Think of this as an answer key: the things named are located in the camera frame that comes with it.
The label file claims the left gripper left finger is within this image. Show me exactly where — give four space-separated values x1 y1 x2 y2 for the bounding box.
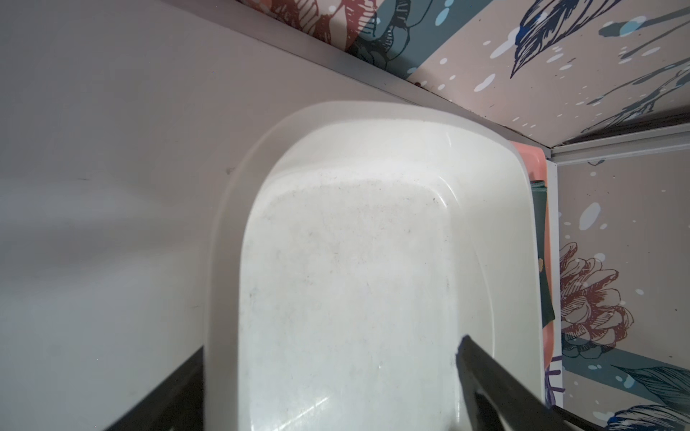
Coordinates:
107 348 204 431

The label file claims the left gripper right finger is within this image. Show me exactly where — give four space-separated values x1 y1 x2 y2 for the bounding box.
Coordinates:
456 335 601 431

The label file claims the white storage box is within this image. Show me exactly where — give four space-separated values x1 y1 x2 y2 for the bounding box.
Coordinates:
204 102 544 430

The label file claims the pink tray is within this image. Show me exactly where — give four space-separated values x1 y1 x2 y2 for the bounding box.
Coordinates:
513 142 555 368

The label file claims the dark green cloth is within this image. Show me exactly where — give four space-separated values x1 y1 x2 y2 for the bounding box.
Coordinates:
530 181 555 328

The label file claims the purple fork pink handle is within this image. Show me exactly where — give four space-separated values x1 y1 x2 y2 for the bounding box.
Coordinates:
544 356 565 408

